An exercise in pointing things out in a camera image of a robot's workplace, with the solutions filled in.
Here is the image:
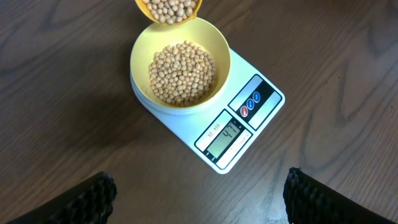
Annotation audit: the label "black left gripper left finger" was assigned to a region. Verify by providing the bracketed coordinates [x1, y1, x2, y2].
[8, 172, 118, 224]

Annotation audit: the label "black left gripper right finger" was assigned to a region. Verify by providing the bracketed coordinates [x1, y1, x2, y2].
[283, 167, 394, 224]

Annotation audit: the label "yellow measuring scoop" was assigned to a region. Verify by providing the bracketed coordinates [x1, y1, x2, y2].
[134, 0, 203, 26]

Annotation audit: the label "white digital kitchen scale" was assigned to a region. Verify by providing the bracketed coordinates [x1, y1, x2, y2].
[131, 50, 285, 174]

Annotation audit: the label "soybeans in bowl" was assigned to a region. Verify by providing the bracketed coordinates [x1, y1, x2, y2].
[149, 40, 218, 107]

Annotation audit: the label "yellow bowl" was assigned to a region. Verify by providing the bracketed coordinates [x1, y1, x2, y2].
[130, 18, 232, 111]

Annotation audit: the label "soybeans in scoop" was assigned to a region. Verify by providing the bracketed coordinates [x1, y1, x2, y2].
[142, 0, 198, 25]

